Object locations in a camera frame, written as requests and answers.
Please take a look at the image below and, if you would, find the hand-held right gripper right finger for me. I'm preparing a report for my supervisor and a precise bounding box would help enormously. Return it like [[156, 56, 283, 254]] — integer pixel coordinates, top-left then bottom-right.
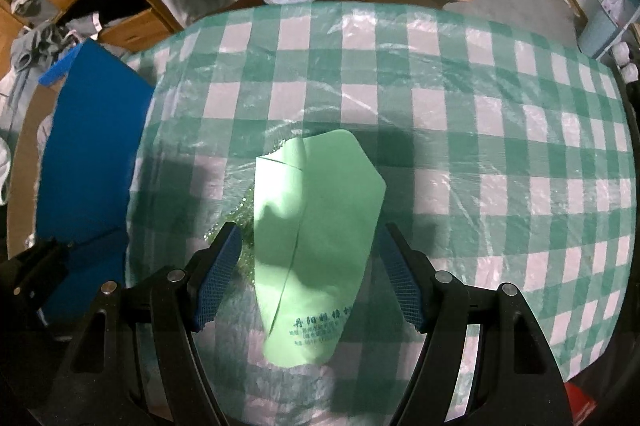
[[376, 222, 573, 426]]

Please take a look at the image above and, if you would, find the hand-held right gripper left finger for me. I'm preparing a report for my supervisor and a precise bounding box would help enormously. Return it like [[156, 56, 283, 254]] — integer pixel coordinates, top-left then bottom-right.
[[37, 221, 244, 426]]

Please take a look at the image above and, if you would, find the light green cloth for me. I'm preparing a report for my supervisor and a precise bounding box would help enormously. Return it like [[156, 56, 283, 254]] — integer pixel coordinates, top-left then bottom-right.
[[253, 130, 387, 370]]

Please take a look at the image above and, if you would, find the blue cardboard box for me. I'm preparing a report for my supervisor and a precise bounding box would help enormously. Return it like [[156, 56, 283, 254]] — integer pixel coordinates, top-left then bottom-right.
[[7, 38, 157, 328]]

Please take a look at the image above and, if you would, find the green checked tablecloth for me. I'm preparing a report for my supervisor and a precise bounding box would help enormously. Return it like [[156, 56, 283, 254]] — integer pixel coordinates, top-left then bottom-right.
[[122, 0, 637, 426]]

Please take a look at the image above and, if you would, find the red object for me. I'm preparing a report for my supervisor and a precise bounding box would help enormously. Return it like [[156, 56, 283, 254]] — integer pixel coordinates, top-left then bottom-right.
[[564, 382, 602, 426]]

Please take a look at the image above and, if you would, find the grey hoodie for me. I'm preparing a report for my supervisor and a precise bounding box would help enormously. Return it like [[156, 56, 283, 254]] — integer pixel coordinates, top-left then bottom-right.
[[9, 13, 102, 78]]

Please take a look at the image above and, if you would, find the light blue rack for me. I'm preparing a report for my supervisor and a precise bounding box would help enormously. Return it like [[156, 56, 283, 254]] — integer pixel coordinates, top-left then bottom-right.
[[577, 0, 640, 83]]

